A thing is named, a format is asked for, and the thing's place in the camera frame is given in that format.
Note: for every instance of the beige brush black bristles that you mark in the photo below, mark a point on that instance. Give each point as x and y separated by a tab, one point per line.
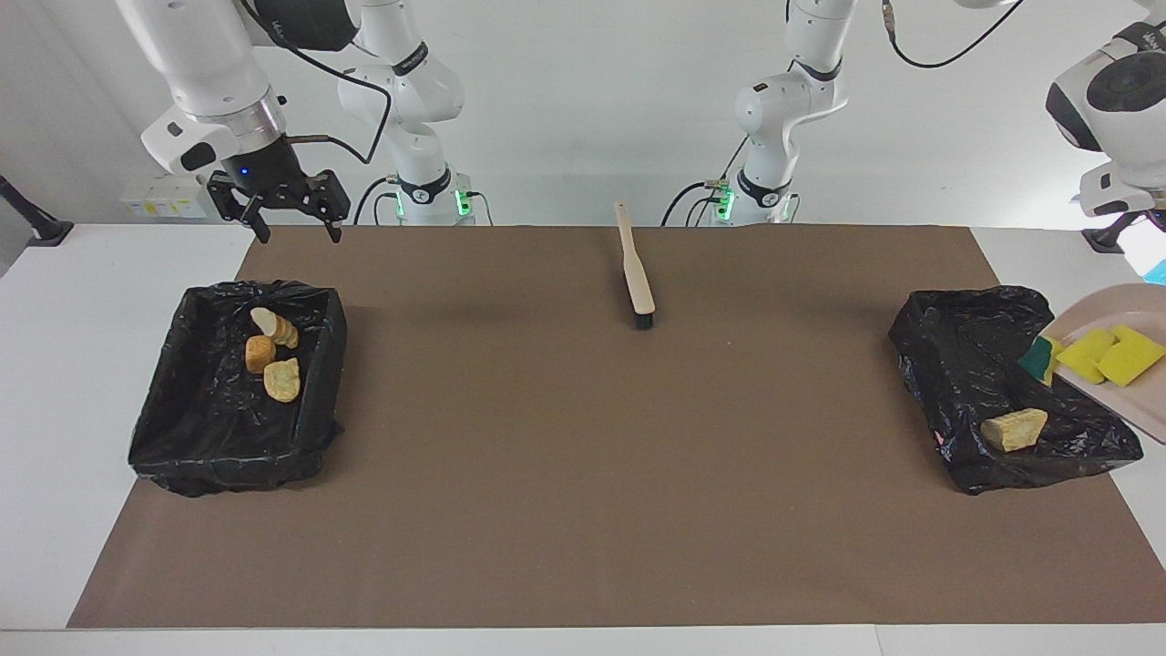
638	282

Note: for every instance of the white cardboard box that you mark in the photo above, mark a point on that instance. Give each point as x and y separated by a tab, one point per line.
155	199

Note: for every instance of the chunky yellow sponge piece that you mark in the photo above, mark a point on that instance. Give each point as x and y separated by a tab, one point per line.
1130	357

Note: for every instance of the pale bread piece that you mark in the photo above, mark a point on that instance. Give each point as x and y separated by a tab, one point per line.
273	326
282	380

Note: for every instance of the beige plastic dustpan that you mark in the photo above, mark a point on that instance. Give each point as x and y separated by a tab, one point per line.
1139	401

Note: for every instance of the brown bread roll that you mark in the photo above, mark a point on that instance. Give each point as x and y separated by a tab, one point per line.
260	355

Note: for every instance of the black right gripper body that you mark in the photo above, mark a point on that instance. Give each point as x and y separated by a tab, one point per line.
264	171

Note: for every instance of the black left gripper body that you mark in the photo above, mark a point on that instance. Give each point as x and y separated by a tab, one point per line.
1160	220

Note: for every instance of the bin with black bag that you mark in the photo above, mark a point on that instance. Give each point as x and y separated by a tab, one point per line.
209	437
966	364

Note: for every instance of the yellow green sponge piece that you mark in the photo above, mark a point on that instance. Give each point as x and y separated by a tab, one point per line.
1038	360

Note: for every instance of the black camera stand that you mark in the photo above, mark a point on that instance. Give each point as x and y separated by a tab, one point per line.
1107	239
41	230

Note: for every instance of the long yellow sponge piece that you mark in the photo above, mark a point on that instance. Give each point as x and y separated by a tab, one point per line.
1084	355

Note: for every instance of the teal object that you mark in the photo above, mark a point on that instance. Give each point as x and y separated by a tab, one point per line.
1157	271

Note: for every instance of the brown table mat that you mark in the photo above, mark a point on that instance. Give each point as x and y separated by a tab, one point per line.
583	547

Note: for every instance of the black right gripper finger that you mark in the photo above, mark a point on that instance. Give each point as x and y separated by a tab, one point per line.
330	200
239	205

